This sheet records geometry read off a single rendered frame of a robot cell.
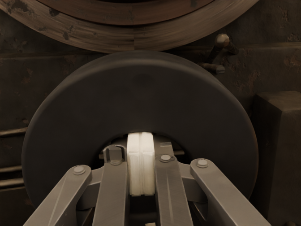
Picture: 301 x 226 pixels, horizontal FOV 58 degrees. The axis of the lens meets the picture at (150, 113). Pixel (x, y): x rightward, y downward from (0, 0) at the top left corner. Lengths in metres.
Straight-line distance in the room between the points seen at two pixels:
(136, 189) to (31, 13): 0.27
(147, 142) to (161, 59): 0.05
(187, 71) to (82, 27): 0.22
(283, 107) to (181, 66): 0.29
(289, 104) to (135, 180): 0.32
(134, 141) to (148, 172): 0.02
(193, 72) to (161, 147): 0.05
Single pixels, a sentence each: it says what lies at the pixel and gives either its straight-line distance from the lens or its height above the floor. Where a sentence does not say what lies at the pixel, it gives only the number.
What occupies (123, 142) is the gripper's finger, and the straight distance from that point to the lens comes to 0.17.
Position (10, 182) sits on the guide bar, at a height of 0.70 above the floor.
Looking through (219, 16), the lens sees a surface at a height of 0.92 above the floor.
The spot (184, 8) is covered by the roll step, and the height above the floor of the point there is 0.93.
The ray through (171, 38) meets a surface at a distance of 0.35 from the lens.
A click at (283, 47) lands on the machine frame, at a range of 0.51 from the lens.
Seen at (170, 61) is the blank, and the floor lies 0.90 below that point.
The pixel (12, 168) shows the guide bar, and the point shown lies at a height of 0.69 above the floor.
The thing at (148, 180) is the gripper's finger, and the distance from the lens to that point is 0.16.
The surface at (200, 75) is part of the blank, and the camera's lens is 0.16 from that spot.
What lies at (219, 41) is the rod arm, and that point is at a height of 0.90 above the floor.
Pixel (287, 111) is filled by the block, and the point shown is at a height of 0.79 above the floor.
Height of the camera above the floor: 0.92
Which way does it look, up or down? 19 degrees down
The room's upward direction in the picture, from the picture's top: 2 degrees counter-clockwise
